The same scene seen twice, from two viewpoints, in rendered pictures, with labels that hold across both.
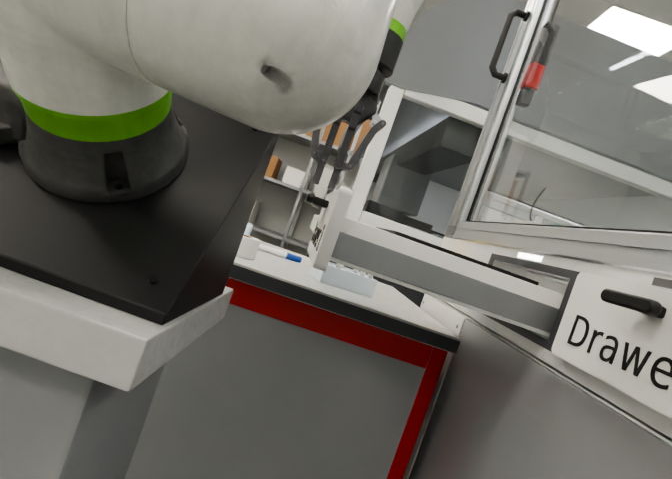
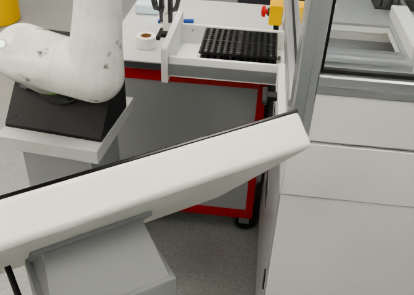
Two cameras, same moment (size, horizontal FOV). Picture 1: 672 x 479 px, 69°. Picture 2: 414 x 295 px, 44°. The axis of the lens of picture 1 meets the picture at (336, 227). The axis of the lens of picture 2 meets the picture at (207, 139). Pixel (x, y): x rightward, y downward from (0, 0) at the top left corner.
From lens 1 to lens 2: 0.95 m
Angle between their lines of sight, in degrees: 36
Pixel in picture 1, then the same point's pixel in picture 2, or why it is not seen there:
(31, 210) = (51, 113)
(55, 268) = (66, 132)
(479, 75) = not seen: outside the picture
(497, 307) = (251, 79)
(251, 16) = (81, 93)
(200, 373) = (146, 112)
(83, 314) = (78, 148)
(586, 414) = not seen: hidden behind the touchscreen
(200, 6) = (69, 91)
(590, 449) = not seen: hidden behind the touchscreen
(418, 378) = (255, 94)
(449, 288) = (226, 76)
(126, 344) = (92, 153)
